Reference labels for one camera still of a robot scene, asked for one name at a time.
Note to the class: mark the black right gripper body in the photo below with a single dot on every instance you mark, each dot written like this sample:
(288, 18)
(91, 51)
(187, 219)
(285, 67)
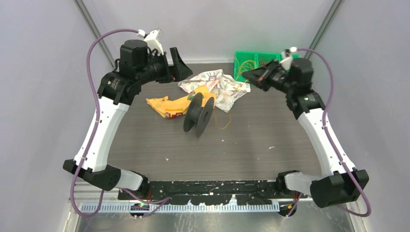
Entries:
(272, 77)

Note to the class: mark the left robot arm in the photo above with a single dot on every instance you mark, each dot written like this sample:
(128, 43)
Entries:
(139, 63)

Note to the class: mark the slotted aluminium rail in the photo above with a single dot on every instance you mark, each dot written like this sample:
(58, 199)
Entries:
(131, 207)

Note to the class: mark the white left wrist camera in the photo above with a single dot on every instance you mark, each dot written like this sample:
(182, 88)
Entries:
(152, 39)

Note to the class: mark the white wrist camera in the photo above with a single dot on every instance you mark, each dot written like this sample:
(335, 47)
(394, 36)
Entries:
(287, 58)
(152, 39)

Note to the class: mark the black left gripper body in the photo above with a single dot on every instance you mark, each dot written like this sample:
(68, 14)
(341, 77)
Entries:
(165, 73)

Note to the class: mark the yellow snack bag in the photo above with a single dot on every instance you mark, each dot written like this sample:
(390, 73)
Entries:
(174, 108)

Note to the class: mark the green three-compartment bin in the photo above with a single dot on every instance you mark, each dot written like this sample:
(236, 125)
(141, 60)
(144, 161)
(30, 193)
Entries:
(247, 60)

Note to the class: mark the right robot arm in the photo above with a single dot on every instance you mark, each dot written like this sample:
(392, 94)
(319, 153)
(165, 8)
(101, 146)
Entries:
(341, 182)

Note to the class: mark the black cable spool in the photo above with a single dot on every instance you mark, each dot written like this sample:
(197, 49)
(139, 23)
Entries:
(198, 115)

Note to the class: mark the white patterned cloth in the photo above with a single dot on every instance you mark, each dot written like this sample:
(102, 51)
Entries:
(227, 89)

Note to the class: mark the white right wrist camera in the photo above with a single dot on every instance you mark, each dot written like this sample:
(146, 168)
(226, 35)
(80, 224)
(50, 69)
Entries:
(287, 58)

